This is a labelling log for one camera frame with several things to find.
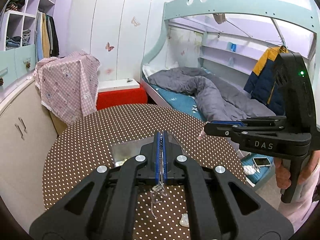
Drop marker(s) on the beige cabinet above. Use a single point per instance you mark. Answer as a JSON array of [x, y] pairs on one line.
[[27, 134]]

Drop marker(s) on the pink checked cloth cover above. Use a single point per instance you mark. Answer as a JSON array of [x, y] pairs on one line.
[[69, 85]]

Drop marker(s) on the right hand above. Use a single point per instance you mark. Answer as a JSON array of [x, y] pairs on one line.
[[283, 175]]

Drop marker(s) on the dark grey storage box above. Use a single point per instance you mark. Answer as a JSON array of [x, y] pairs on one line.
[[122, 152]]

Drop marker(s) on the brown polka dot tablecloth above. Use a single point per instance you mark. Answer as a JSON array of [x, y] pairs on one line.
[[88, 143]]

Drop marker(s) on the mint green drawer unit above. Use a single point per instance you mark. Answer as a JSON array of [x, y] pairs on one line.
[[15, 64]]

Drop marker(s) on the grey duvet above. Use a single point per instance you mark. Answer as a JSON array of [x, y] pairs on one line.
[[216, 99]]

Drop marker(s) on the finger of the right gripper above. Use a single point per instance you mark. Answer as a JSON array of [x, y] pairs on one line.
[[221, 128], [262, 121]]

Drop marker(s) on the mint bunk bed frame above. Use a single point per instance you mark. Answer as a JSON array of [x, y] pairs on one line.
[[269, 21]]

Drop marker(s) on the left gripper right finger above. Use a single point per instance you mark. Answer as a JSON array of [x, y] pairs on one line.
[[171, 150]]

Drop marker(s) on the red white bedside box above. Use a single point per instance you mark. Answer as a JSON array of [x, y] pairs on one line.
[[120, 92]]

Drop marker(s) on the white jade carved pendant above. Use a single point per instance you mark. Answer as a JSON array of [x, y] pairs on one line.
[[184, 221]]

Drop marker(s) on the pink charm trinket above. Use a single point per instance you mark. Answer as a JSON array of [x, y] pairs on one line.
[[201, 135]]

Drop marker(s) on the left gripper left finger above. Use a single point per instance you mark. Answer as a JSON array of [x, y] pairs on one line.
[[150, 172]]

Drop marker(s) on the white smartphone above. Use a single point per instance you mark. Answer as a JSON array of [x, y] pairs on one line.
[[261, 162]]

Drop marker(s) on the navy yellow jacket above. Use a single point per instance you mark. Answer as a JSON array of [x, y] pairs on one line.
[[261, 84]]

